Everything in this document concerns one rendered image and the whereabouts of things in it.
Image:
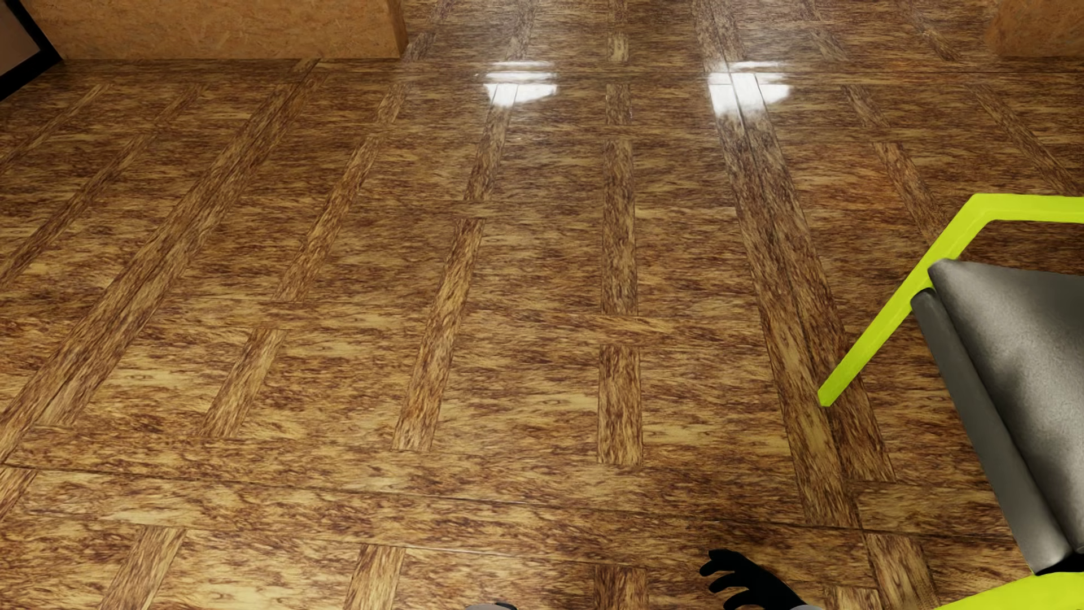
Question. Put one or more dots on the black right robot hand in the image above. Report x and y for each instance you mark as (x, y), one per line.
(745, 580)

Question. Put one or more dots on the light wooden cabinet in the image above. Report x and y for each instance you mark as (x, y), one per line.
(1037, 25)

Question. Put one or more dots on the black framed door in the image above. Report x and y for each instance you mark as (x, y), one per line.
(19, 47)

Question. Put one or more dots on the lime green framed grey chair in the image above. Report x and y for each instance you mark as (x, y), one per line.
(1008, 364)

